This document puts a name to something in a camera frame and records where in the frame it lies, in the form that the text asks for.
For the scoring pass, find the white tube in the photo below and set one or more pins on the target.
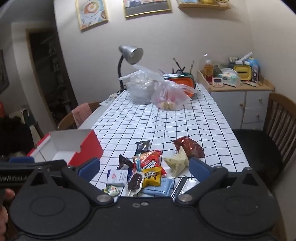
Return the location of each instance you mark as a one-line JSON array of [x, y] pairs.
[[245, 56]]

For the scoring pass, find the yellow tissue box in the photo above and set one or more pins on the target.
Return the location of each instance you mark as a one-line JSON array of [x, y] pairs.
[[242, 71]]

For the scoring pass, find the brown-red foil packet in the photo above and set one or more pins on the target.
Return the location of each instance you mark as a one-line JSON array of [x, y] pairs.
[[189, 146]]

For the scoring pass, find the light blue snack packet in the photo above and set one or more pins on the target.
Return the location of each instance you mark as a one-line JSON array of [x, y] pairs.
[[161, 187]]

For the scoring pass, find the chocolate lollipop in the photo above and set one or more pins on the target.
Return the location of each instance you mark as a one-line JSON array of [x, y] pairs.
[[135, 182]]

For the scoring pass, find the dark bookcase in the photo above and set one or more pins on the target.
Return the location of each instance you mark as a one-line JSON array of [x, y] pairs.
[[53, 69]]

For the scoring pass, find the gold framed wide picture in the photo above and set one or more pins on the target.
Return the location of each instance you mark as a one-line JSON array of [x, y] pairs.
[[145, 7]]

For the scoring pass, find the red cardboard box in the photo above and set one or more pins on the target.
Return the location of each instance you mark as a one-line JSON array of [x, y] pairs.
[[92, 148]]

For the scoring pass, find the orange and green container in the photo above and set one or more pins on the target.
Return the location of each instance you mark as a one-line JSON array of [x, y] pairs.
[[185, 82]]

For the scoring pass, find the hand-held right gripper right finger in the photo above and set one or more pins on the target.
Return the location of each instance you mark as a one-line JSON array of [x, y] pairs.
[[198, 168]]

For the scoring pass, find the pink cloth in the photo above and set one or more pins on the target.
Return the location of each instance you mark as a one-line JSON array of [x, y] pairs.
[[81, 113]]

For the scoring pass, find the white kitchen timer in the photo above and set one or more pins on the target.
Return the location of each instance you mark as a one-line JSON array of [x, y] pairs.
[[217, 82]]

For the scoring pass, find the gold framed food picture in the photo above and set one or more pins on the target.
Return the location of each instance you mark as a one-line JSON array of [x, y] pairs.
[[92, 11]]

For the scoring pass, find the paint brush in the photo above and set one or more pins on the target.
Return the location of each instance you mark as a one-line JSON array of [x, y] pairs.
[[177, 64], [191, 67]]

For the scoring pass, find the orange drink bottle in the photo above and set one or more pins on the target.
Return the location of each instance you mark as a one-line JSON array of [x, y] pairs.
[[208, 69]]

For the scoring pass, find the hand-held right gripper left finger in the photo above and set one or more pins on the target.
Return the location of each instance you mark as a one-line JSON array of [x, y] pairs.
[[89, 165]]

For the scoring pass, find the black seat cushion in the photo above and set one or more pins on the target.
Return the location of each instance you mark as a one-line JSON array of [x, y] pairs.
[[256, 148]]

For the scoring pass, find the black snack packet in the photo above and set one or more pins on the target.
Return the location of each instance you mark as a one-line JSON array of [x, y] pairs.
[[142, 146]]

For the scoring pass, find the grey desk lamp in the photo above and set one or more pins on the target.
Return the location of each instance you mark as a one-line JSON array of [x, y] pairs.
[[130, 53]]

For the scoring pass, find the silver foil packet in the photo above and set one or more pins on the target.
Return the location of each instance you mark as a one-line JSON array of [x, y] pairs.
[[182, 186]]

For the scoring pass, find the large red snack bag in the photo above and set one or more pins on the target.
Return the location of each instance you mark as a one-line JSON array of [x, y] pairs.
[[150, 161]]

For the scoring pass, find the yellow snack packet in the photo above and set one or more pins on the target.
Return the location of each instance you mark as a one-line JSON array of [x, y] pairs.
[[152, 177]]

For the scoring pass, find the white and wood cabinet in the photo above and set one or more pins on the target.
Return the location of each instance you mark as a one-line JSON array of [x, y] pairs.
[[231, 104]]

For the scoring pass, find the dark clothes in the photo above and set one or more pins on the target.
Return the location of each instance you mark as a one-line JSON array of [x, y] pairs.
[[13, 134]]

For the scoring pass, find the dark brown small packet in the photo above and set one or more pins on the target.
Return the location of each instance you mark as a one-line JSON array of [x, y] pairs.
[[123, 161]]

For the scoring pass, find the dark framed wall picture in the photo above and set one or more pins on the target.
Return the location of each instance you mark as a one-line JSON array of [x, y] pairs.
[[3, 71]]

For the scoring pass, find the clear bag with grey contents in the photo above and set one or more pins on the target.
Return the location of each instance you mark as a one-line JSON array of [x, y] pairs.
[[141, 90]]

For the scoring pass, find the white paper packet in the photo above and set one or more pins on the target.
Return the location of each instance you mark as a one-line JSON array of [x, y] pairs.
[[108, 100]]

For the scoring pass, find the white and blue snack packet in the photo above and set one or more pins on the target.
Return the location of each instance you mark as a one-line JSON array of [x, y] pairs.
[[115, 177]]

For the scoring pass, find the person's left hand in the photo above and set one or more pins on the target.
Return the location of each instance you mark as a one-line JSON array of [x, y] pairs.
[[9, 194]]

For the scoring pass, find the wooden slatted chair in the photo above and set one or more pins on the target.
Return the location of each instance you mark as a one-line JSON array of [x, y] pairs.
[[277, 111]]

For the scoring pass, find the clear bag with pink snacks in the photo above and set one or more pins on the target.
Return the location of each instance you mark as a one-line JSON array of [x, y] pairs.
[[171, 95]]

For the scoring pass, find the green-lidded jelly cup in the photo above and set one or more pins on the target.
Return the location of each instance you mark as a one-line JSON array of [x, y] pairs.
[[112, 190]]

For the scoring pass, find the blue plastic pack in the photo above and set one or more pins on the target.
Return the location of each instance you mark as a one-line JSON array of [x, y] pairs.
[[253, 63]]

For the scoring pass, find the soft tissue pack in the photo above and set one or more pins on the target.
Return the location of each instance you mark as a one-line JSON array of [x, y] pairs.
[[229, 77]]

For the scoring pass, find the wooden chair with curved back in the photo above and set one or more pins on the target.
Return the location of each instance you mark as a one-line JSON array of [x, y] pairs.
[[64, 120]]

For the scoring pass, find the cream speckled snack packet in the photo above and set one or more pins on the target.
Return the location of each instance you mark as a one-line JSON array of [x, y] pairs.
[[177, 162]]

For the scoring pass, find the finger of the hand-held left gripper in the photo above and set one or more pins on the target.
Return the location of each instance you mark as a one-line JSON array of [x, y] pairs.
[[22, 160]]

